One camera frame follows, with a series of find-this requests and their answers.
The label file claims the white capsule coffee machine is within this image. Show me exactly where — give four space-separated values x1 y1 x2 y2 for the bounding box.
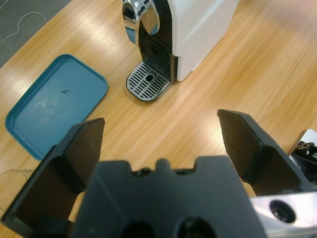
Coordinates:
121 0 240 103

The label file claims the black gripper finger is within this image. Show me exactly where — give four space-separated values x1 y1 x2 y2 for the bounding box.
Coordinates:
0 117 106 238
216 109 317 196

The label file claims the white floor cable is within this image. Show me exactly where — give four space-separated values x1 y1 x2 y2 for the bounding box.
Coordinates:
0 11 48 47

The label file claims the white camera stand block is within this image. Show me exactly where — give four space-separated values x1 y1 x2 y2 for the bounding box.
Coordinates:
288 128 317 191

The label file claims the teal plastic tray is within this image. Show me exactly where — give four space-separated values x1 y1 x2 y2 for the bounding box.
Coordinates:
4 54 109 162

